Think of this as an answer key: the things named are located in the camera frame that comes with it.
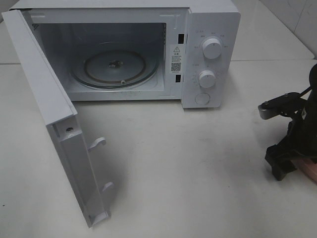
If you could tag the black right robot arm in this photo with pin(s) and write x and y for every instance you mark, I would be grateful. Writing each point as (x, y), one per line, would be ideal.
(310, 94)

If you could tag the glass microwave turntable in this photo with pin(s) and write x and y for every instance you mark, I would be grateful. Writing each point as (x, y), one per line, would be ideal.
(114, 65)

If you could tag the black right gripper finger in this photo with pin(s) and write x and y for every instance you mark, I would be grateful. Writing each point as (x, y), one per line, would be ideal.
(279, 157)

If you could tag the white lower microwave knob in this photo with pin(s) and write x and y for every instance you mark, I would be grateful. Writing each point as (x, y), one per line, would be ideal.
(207, 79)

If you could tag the white microwave oven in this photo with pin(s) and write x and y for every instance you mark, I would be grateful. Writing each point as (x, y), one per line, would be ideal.
(61, 26)

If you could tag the round white door button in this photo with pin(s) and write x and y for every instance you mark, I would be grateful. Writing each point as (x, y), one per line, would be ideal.
(202, 99)

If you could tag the pink round plate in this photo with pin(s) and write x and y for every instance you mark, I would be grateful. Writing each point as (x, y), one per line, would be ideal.
(308, 167)

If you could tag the white microwave door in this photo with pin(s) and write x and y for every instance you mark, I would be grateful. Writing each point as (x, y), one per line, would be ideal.
(60, 117)

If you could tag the white warning label sticker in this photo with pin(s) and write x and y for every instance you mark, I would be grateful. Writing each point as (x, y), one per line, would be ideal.
(176, 57)

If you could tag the white upper microwave knob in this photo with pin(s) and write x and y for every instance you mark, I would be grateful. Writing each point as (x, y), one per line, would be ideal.
(212, 47)

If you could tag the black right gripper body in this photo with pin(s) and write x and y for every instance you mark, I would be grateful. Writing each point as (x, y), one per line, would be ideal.
(302, 135)

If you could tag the white microwave knob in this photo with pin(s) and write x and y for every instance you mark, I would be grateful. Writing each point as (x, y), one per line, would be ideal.
(207, 79)
(212, 47)

